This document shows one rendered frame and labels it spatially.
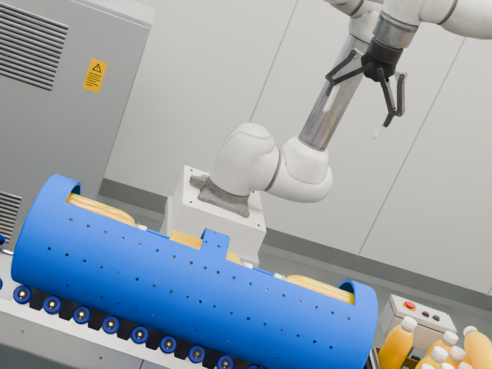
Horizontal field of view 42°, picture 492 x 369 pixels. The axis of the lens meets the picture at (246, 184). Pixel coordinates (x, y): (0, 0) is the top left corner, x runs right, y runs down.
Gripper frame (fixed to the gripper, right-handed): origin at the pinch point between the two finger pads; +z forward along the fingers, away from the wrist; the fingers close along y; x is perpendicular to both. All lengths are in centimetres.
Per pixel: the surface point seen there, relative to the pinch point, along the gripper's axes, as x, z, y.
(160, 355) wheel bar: 35, 65, 12
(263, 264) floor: -211, 204, 56
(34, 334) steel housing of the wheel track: 49, 69, 39
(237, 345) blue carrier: 28, 54, -4
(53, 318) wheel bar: 46, 64, 37
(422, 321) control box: -29, 57, -40
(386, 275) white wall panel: -288, 207, -17
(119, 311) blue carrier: 39, 56, 24
